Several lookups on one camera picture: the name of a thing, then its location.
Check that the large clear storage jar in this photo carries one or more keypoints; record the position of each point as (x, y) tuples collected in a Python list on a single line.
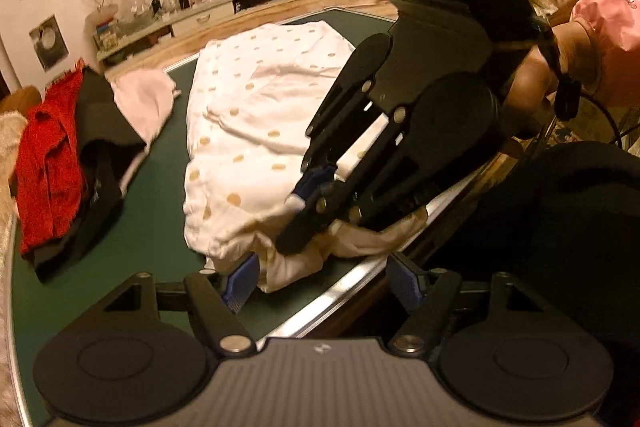
[(101, 32)]

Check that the red garment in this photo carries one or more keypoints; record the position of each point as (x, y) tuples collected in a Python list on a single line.
[(47, 172)]

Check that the green board with silver frame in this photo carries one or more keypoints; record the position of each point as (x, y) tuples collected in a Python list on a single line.
[(150, 297)]

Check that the person's right forearm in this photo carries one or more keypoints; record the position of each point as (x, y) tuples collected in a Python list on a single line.
[(610, 47)]

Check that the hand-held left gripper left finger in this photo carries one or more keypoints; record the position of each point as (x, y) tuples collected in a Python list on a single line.
[(242, 281)]

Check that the white polka dot garment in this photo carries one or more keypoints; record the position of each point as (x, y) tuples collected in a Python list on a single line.
[(250, 107)]

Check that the pink garment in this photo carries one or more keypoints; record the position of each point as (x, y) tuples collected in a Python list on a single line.
[(145, 99)]

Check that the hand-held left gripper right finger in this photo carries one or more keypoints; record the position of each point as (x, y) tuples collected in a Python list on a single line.
[(406, 279)]

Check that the person's black pants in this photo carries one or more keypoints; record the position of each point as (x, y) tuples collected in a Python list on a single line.
[(560, 217)]

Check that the person's right hand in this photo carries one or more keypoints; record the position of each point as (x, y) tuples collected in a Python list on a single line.
[(530, 82)]

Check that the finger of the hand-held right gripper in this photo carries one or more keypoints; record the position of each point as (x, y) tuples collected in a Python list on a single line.
[(312, 184), (310, 227)]

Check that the black garment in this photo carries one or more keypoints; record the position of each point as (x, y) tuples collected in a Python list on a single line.
[(100, 147)]

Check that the wall niche with round clock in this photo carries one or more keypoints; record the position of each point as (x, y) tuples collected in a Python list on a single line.
[(49, 44)]

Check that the white television cabinet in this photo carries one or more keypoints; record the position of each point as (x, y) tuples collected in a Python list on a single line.
[(225, 4)]

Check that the cream lace sofa cover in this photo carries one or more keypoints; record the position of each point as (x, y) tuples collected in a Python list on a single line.
[(10, 157)]

